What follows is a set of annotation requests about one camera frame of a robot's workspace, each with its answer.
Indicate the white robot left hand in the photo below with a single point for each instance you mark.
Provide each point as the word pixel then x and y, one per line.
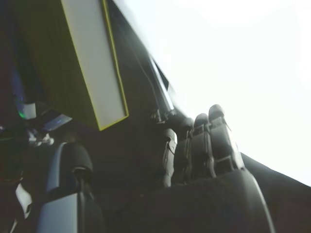
pixel 206 206

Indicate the yellow-green box with white interior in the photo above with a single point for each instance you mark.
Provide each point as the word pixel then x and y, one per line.
pixel 92 60

